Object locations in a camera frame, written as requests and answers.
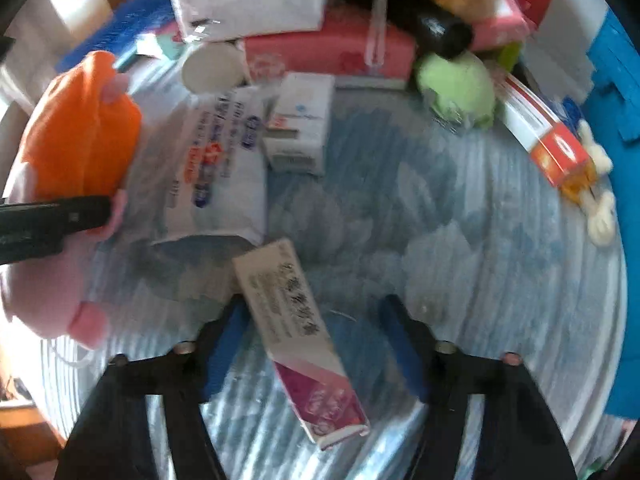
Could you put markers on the small white box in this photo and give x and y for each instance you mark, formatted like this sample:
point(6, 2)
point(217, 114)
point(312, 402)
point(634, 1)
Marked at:
point(300, 120)

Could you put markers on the green plush ball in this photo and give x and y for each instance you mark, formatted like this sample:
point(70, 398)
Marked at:
point(457, 90)

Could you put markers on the pink flower-print tissue pack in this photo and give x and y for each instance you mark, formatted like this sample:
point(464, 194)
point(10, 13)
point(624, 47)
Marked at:
point(325, 52)

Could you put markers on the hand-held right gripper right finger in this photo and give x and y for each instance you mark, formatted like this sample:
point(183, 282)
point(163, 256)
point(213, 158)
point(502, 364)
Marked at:
point(400, 350)

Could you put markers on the white printed plastic packet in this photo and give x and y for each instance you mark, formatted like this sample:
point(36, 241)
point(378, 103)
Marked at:
point(210, 170)

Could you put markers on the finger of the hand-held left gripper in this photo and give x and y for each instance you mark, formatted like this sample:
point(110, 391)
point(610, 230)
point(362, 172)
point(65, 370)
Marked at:
point(55, 220)

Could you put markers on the black bottle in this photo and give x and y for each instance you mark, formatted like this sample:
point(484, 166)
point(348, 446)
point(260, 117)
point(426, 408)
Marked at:
point(430, 25)

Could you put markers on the red and white long box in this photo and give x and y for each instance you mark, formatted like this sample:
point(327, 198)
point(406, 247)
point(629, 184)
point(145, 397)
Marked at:
point(545, 132)

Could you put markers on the blue ridged plastic item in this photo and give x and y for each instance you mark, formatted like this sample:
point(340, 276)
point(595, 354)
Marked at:
point(115, 25)

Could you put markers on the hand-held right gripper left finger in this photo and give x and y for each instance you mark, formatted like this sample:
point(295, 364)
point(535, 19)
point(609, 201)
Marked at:
point(225, 347)

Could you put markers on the white and magenta long box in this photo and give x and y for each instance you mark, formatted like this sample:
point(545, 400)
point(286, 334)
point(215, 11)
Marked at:
point(295, 330)

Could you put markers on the orange and pink plush toy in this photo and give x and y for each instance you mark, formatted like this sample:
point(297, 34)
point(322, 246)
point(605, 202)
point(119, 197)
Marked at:
point(80, 125)

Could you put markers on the small white and orange plush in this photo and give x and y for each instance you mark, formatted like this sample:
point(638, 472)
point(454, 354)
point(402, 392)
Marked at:
point(600, 205)

